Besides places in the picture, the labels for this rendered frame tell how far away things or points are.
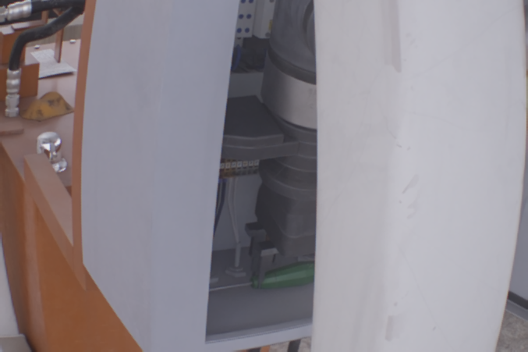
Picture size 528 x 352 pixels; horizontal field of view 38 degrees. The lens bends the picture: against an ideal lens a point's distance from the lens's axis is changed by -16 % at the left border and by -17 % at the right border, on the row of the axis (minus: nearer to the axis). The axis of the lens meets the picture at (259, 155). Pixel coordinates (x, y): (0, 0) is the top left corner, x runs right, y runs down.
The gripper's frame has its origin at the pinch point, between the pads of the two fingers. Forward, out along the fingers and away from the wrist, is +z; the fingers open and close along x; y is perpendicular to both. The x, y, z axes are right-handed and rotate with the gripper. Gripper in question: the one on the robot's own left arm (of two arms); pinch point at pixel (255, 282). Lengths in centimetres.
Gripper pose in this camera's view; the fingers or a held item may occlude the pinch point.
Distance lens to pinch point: 87.2
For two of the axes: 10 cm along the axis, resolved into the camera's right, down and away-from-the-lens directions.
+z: -1.3, 8.1, 5.8
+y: 9.2, -1.3, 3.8
